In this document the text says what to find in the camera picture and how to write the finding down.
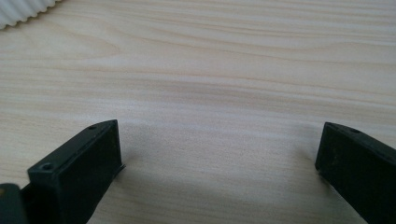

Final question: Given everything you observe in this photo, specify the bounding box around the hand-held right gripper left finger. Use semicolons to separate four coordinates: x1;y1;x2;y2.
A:
27;119;126;224

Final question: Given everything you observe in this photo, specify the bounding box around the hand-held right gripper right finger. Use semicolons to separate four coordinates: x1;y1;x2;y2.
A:
314;121;396;224

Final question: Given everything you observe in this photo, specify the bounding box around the white plastic basket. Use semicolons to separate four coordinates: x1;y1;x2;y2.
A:
0;0;64;31

